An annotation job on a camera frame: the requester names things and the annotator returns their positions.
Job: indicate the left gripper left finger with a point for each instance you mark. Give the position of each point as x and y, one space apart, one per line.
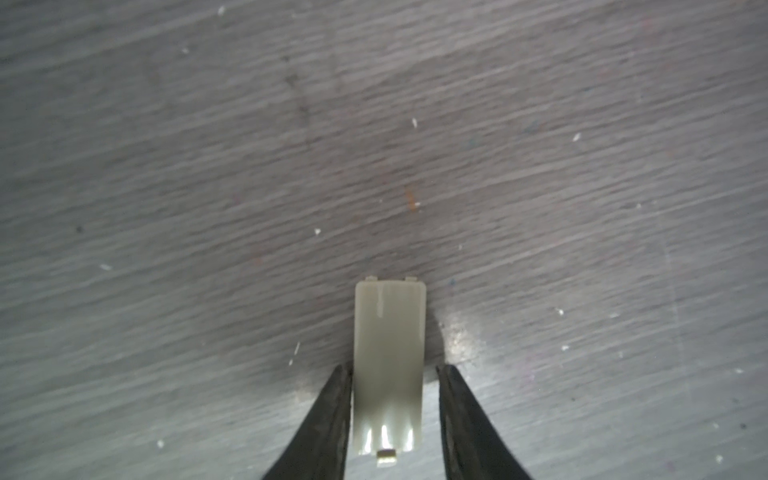
318 450

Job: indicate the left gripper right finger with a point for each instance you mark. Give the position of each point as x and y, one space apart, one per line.
472 447

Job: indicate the remote battery cover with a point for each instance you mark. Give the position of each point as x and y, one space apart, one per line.
388 364

